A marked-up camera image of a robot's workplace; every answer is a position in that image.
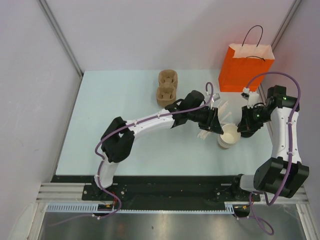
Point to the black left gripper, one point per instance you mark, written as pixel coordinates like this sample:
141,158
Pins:
211,123

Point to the brown pulp cup carrier stack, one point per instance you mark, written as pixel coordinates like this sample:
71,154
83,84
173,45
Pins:
166,92

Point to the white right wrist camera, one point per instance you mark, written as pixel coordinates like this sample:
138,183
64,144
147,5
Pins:
252,97

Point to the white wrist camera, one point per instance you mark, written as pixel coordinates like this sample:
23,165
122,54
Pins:
215,98
252,97

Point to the white wrapped straw pile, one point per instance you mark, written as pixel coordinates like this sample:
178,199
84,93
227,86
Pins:
217,120

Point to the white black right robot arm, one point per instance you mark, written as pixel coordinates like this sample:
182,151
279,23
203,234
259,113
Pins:
283,173

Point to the aluminium frame rail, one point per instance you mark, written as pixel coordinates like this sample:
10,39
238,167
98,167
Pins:
60,192

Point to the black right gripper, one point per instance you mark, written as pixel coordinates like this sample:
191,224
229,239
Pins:
246,124

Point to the white slotted cable duct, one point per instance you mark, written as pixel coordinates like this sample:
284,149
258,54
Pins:
79,208

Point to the stack of paper cups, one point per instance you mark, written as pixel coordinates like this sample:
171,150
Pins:
229,137

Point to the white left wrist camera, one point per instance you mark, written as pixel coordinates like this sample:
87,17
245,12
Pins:
215,98

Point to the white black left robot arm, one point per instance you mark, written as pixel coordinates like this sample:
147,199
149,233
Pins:
117,141

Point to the orange paper gift bag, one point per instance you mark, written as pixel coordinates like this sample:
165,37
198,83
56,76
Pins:
243,62

